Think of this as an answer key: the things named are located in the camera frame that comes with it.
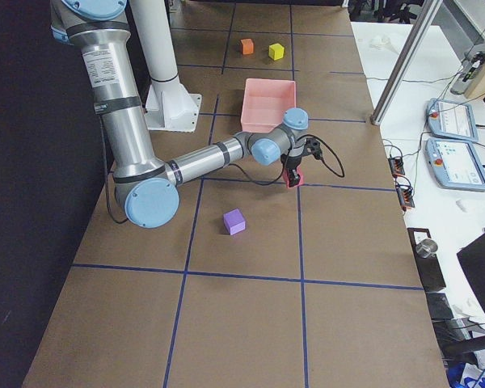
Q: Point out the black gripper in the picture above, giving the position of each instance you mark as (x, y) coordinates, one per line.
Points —
(292, 162)

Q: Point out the red foam block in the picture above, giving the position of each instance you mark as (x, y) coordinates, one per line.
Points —
(293, 177)

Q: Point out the purple foam block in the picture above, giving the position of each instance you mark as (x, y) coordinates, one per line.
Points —
(234, 221)

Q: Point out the yellow foam block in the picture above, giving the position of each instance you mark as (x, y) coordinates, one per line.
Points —
(276, 51)

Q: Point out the orange foam block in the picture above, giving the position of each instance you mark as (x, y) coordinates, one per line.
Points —
(247, 46)

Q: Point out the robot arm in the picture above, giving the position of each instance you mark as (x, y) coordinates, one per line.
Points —
(130, 61)

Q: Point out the pink plastic bin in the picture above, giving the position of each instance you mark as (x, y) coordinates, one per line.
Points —
(265, 102)

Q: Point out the orange connector box far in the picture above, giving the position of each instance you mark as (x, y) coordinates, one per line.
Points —
(396, 166)

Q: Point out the orange connector box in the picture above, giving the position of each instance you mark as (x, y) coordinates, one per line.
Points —
(405, 195)
(396, 166)

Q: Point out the orange connector box near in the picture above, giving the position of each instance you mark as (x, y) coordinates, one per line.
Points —
(405, 195)

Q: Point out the white mounting pillar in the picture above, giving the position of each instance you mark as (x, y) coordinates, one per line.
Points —
(169, 106)

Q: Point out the metal cup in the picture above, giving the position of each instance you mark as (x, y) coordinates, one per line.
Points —
(426, 248)

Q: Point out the crumpled white paper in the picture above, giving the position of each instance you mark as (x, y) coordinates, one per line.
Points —
(382, 42)

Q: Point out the near teach pendant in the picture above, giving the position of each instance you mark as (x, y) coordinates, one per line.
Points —
(455, 164)

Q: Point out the teach pendant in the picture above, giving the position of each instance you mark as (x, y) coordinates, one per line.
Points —
(449, 119)
(455, 164)

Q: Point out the far teach pendant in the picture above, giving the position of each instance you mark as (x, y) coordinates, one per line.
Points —
(449, 119)

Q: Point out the aluminium frame post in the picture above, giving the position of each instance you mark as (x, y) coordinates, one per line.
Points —
(407, 54)

